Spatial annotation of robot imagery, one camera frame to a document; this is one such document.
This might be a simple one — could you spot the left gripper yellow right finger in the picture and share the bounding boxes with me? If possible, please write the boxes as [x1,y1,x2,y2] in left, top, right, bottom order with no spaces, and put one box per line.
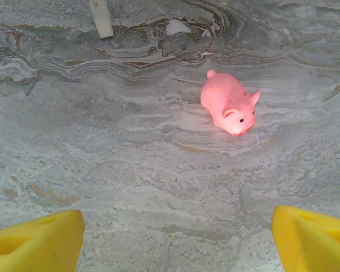
[271,205,340,272]

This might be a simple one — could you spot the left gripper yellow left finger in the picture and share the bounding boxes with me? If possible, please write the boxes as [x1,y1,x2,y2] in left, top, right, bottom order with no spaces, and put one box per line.
[0,209,85,272]

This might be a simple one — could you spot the pink toy pig dark specks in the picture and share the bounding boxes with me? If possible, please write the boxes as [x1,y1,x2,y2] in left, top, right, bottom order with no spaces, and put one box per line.
[200,69,262,138]

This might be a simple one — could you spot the wooden shelf white metal frame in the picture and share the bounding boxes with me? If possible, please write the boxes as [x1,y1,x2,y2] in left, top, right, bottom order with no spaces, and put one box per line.
[89,0,114,39]

